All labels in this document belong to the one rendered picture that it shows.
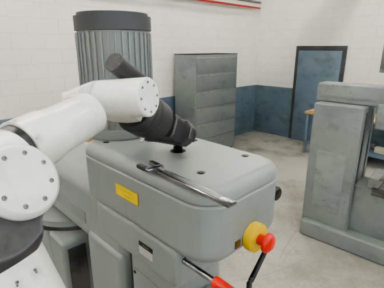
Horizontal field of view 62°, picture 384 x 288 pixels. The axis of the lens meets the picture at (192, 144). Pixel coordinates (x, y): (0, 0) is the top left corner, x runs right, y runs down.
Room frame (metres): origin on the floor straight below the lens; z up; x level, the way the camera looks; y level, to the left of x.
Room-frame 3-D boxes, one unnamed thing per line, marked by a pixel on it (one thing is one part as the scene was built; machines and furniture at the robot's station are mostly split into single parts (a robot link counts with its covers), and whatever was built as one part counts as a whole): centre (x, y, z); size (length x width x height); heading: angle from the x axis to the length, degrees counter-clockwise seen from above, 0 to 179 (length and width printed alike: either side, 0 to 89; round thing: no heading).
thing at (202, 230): (0.74, 0.04, 1.81); 0.47 x 0.26 x 0.16; 45
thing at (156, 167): (0.53, 0.02, 1.89); 0.24 x 0.04 x 0.01; 42
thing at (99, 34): (0.90, 0.21, 2.05); 0.20 x 0.20 x 0.32
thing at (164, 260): (0.76, 0.06, 1.68); 0.34 x 0.24 x 0.10; 45
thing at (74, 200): (1.08, 0.39, 1.66); 0.80 x 0.23 x 0.20; 45
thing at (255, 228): (0.56, -0.13, 1.76); 0.06 x 0.02 x 0.06; 135
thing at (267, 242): (0.54, -0.14, 1.76); 0.04 x 0.03 x 0.04; 135
